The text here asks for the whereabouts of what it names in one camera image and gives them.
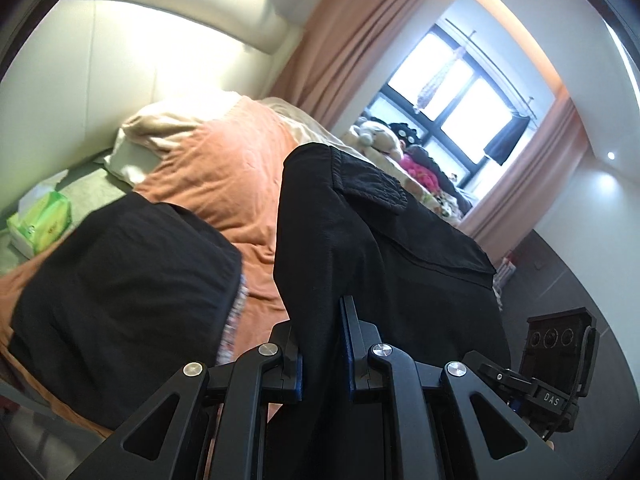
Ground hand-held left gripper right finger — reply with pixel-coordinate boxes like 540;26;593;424
339;295;553;480

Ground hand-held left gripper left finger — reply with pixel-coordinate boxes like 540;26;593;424
65;320;305;480

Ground black pants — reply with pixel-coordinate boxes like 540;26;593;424
265;142;512;480

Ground white floor rack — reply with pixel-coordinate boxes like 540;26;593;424
492;255;516;306

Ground pink curtain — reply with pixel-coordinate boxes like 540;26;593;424
460;95;588;261
272;0;481;131

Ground black folded garment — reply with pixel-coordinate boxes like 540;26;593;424
9;192;251;431

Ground bear print pillow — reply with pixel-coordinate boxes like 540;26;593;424
425;187;463;221

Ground dark cloth bundle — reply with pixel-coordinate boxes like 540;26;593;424
412;144;476;213

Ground orange fleece blanket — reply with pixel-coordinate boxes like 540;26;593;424
0;96;311;480

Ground pink plush toy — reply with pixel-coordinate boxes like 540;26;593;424
400;152;441;193

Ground dark hanging cloth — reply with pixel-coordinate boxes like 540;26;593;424
482;112;532;167

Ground beige plush toy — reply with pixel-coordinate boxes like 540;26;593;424
342;119;403;163

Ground black plush toy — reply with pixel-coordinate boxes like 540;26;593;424
387;121;426;148

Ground cream pillow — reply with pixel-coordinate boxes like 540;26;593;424
102;91;241;186

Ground grey bed sheet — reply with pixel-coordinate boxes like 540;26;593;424
0;162;136;276

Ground green tissue pack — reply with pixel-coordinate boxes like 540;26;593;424
6;170;73;261

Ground patterned hanging cloth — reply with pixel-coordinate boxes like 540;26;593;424
415;45;466;111

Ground curtain rod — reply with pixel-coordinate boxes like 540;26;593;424
445;17;536;116

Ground white padded headboard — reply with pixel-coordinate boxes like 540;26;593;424
0;0;306;211

